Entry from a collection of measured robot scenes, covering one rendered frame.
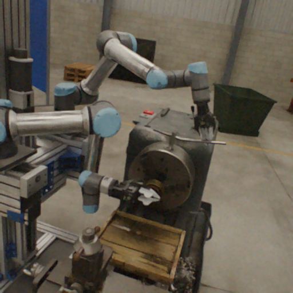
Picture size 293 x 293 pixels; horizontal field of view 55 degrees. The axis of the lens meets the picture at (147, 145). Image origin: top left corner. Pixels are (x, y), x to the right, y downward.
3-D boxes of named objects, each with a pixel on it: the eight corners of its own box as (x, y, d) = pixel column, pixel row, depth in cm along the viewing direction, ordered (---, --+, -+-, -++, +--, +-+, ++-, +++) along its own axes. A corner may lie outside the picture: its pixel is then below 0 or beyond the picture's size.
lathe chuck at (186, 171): (128, 187, 152) (141, 135, 139) (183, 209, 146) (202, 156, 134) (122, 196, 144) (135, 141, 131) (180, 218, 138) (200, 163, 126)
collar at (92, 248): (82, 233, 88) (82, 226, 86) (105, 241, 86) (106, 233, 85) (68, 250, 80) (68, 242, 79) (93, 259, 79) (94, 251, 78)
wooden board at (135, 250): (113, 215, 140) (114, 208, 138) (184, 237, 132) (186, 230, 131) (84, 256, 113) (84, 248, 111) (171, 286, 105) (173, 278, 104)
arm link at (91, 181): (85, 182, 132) (86, 166, 129) (106, 189, 129) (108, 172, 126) (76, 190, 125) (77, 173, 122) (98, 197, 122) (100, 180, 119)
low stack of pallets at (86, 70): (76, 75, 980) (76, 62, 964) (100, 79, 975) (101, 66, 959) (62, 80, 864) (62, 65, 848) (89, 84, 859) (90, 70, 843)
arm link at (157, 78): (87, 23, 128) (165, 70, 106) (106, 26, 137) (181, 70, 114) (82, 48, 134) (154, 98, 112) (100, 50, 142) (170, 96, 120)
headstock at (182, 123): (146, 154, 216) (154, 105, 202) (208, 169, 206) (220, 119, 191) (117, 190, 162) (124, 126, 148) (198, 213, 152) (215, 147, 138)
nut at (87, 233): (85, 232, 84) (86, 222, 83) (97, 236, 83) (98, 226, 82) (78, 240, 81) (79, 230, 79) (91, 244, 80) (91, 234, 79)
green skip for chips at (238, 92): (205, 117, 697) (213, 83, 665) (241, 122, 706) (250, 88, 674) (220, 135, 573) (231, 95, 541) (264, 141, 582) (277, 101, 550)
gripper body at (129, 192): (133, 208, 117) (107, 200, 120) (139, 197, 125) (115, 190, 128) (135, 192, 114) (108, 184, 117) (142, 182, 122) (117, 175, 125)
